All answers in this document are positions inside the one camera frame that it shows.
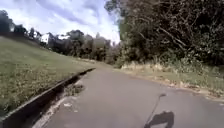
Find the row of distant trees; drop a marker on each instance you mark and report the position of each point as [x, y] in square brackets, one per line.
[80, 46]

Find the dry grass verge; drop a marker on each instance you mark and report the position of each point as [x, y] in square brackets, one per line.
[186, 76]

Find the wood of tall trees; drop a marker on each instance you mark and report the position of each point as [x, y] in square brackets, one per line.
[173, 30]

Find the grey asphalt path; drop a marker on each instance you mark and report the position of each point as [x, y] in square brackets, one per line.
[116, 100]

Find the grass slope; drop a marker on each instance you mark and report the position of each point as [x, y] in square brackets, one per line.
[33, 71]

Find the concrete kerb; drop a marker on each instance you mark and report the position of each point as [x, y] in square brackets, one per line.
[40, 100]

